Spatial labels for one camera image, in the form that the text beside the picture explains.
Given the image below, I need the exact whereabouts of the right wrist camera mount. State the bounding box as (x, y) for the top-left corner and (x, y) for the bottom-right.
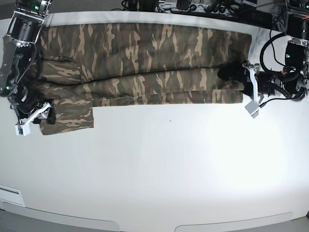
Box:
(13, 102), (55, 136)

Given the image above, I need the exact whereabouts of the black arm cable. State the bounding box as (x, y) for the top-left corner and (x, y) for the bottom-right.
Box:
(259, 32), (290, 73)

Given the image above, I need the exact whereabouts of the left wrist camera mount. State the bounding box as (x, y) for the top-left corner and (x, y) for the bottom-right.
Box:
(242, 60), (264, 118)

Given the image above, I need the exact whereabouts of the dark equipment clutter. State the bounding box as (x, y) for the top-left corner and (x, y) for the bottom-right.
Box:
(113, 0), (164, 12)

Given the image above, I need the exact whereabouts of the white label plate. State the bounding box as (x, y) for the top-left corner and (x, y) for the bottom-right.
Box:
(0, 185), (25, 207)

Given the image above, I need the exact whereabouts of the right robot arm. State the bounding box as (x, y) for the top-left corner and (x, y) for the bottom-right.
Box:
(0, 0), (56, 125)

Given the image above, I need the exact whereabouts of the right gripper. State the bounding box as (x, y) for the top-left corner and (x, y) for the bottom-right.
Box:
(7, 87), (56, 125)

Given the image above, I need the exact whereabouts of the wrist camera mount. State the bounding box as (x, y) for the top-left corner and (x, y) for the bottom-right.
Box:
(13, 102), (55, 136)
(242, 60), (264, 118)

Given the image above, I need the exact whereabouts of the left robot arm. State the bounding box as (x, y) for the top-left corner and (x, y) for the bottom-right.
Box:
(218, 0), (309, 102)

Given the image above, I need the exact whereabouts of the black power strip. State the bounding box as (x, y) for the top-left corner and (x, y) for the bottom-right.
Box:
(167, 1), (241, 16)

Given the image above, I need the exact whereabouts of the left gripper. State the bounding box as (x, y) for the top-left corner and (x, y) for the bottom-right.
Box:
(217, 61), (287, 97)

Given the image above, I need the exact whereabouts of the camouflage T-shirt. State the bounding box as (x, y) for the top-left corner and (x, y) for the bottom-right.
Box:
(34, 23), (252, 135)

